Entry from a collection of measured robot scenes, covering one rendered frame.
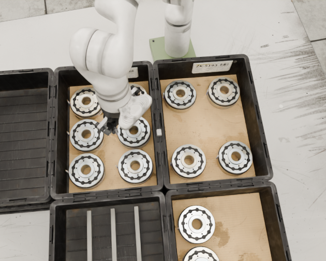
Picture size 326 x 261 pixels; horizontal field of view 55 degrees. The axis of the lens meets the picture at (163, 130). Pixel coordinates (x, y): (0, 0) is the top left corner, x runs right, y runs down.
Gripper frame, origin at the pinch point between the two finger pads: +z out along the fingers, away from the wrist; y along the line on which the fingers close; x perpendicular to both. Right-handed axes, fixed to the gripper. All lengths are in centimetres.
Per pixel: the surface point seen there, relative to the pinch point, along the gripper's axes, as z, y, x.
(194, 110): 17.2, -21.8, 9.9
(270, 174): 7.2, -15.6, 39.1
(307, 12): 100, -166, 11
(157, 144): 7.2, -2.5, 9.8
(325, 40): 100, -154, 33
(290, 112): 30, -49, 36
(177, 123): 17.2, -14.6, 8.5
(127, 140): 14.2, 0.4, 0.7
